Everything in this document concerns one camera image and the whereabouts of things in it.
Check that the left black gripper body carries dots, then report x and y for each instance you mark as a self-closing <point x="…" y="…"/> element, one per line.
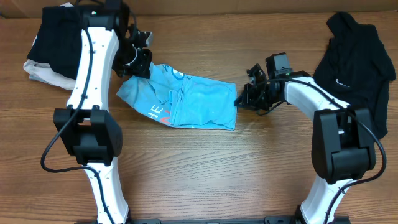
<point x="131" y="61"/>

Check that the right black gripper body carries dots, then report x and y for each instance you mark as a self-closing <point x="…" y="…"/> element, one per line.
<point x="260" y="97"/>

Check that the light blue printed t-shirt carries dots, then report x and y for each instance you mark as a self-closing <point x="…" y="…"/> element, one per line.
<point x="180" y="100"/>

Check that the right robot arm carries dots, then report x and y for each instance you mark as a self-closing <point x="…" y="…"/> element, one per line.
<point x="342" y="143"/>

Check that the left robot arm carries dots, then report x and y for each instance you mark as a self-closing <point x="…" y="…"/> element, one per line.
<point x="109" y="44"/>

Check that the folded black garment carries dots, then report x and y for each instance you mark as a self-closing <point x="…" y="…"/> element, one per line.
<point x="58" y="41"/>

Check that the folded beige garment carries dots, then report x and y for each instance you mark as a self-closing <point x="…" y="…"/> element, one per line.
<point x="43" y="73"/>

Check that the black t-shirt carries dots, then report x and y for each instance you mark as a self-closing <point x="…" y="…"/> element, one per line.
<point x="356" y="68"/>

